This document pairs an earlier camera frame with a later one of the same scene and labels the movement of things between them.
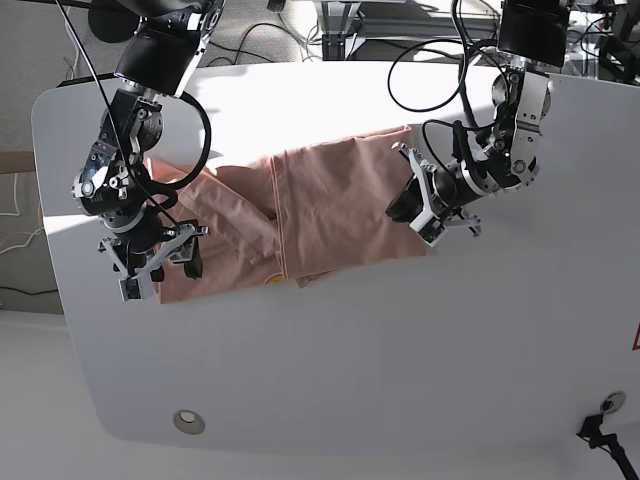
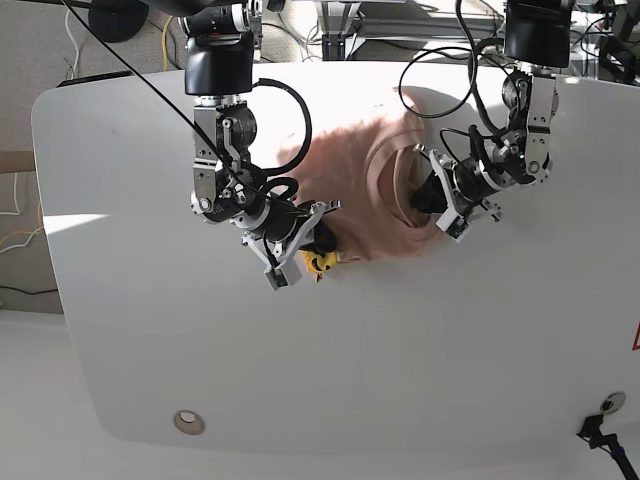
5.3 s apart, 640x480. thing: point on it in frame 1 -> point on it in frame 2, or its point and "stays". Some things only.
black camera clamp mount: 591,432 stays
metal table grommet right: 612,401 stays
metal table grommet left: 189,422 stays
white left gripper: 136,285 -> 287,268
